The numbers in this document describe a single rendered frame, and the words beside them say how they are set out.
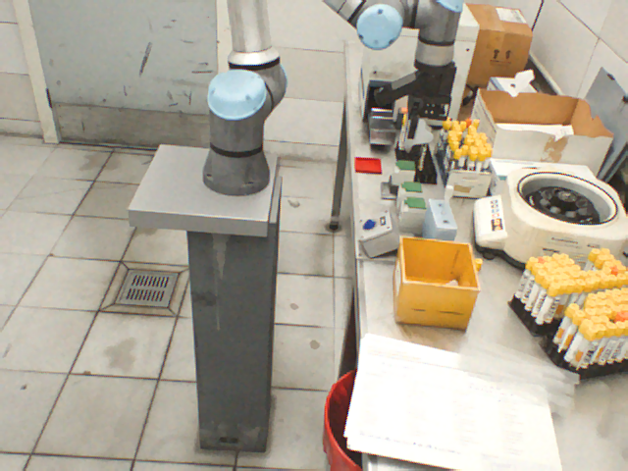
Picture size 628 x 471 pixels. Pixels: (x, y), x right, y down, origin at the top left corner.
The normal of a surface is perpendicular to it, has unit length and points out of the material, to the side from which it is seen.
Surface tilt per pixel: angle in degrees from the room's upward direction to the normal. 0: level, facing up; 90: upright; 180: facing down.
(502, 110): 88
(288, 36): 90
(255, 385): 90
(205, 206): 1
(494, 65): 92
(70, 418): 0
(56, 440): 0
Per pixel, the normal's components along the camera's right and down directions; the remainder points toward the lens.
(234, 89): 0.05, -0.73
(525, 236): -0.60, 0.44
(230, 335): -0.02, 0.60
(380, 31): -0.24, 0.56
